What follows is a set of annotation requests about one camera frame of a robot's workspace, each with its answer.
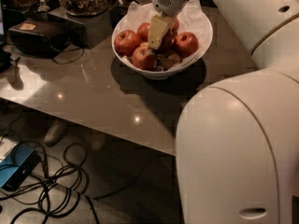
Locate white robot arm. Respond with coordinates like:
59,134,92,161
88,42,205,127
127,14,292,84
176,0,299,224

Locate white shoe under table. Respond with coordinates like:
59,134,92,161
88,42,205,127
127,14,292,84
44,119,67,147

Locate black floor cables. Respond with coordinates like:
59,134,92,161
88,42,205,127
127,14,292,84
0,114,101,224

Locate red apple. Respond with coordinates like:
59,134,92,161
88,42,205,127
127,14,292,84
137,22,150,42
114,29,141,57
158,29,173,52
172,19,179,31
132,45,158,70
173,32,199,58

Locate red apple back top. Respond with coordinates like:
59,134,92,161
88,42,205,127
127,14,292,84
172,19,179,31

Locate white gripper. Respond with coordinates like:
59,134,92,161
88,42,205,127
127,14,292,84
148,0,188,49

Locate dark box stand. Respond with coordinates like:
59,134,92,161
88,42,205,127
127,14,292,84
49,7,113,49

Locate white paper liner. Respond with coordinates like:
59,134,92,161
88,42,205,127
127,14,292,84
118,0,210,73

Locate white bowl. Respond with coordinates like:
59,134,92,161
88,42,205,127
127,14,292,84
111,1,214,80

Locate black cable on table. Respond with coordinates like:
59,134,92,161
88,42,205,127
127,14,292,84
50,45,86,65

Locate blue electronics box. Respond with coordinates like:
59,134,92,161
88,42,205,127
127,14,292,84
0,143,41,191

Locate black device with label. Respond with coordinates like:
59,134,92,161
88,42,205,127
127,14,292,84
8,19,69,58

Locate metal scoop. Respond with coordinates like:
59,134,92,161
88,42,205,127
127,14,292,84
37,0,50,12

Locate yellowish apple front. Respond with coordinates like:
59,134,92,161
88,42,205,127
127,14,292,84
157,49,182,71

